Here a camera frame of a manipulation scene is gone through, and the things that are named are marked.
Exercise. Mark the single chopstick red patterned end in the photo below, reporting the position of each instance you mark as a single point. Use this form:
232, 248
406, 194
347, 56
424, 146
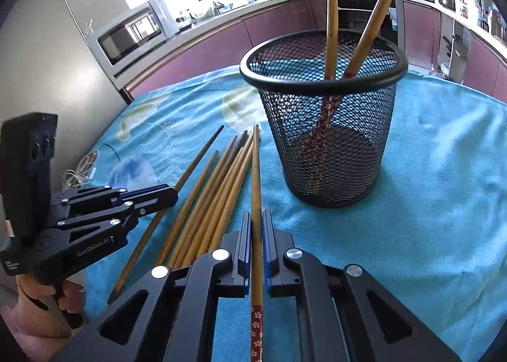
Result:
380, 9
332, 9
256, 187

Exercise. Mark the silver refrigerator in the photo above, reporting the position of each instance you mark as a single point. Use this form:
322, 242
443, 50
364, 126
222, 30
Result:
47, 49

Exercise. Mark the bunch of bamboo chopsticks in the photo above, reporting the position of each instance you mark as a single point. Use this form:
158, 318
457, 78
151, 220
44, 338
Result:
222, 187

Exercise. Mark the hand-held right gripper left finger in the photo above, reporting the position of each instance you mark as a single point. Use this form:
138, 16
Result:
247, 239

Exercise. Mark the black mesh holder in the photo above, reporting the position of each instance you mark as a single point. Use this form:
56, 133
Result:
356, 128

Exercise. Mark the blue floral tablecloth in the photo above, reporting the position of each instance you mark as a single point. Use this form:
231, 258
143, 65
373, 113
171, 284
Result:
416, 187

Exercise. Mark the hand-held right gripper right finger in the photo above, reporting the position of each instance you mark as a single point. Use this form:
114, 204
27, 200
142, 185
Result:
267, 251

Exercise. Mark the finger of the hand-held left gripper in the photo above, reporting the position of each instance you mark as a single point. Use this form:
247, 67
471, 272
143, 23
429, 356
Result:
158, 199
99, 194

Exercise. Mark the person's left hand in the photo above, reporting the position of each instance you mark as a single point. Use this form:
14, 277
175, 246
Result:
75, 296

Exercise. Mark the long purple kitchen cabinets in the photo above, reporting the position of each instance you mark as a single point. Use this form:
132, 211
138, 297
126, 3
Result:
222, 41

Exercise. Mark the silver microwave oven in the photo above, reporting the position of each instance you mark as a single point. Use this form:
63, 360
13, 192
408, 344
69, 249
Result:
134, 33

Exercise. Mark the black built-in oven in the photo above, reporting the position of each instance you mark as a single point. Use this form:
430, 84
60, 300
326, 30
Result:
356, 9

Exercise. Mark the short purple kitchen cabinets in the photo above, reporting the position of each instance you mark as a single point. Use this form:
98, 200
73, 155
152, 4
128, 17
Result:
475, 57

